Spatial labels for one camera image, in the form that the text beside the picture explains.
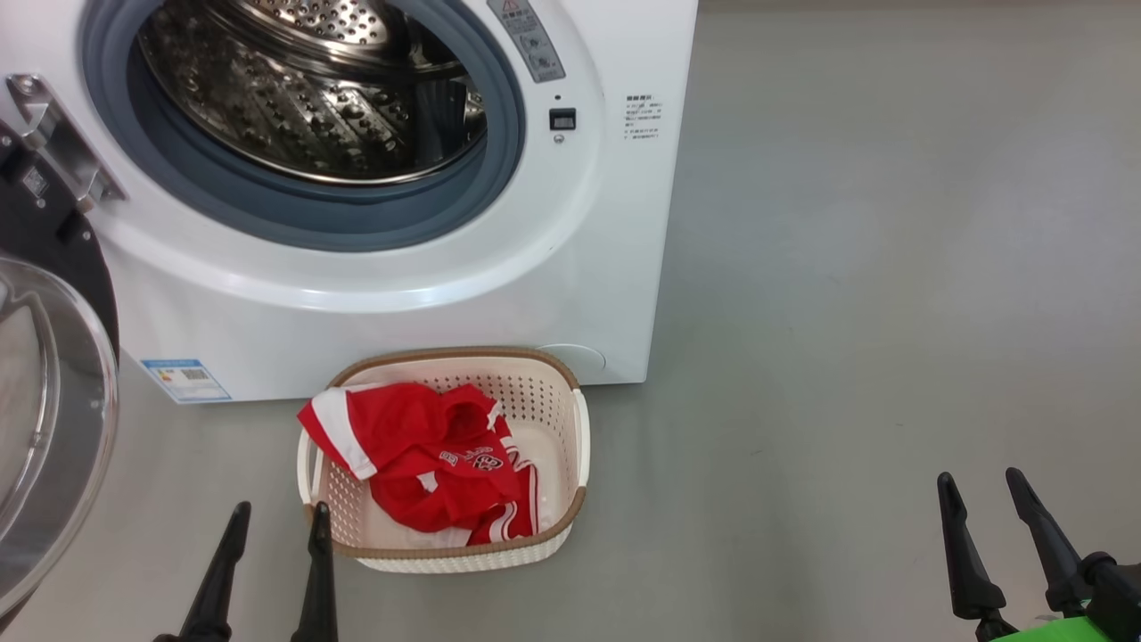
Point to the cream laundry basket brown rim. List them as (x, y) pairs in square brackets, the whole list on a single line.
[(553, 419)]

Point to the blue energy label sticker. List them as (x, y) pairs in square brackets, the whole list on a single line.
[(187, 382)]

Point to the grey warning sticker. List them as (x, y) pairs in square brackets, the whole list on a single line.
[(530, 40)]

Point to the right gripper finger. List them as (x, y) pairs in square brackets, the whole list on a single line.
[(1052, 553), (972, 571)]

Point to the metal door hinge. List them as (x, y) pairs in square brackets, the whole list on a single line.
[(62, 147)]

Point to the white front-load washing machine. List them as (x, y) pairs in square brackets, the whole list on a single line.
[(357, 285)]

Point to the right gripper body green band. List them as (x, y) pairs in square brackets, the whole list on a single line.
[(1052, 635)]

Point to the black washing machine door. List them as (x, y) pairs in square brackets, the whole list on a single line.
[(53, 401)]

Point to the printed text notice label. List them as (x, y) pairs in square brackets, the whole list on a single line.
[(643, 118)]

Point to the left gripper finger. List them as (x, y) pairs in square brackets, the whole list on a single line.
[(218, 597), (318, 597)]

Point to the round drain filter cover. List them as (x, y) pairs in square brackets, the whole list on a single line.
[(584, 357)]

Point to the red and white garment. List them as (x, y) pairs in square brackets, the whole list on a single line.
[(419, 455)]

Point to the black door latch socket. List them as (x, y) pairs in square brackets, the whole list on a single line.
[(562, 119)]

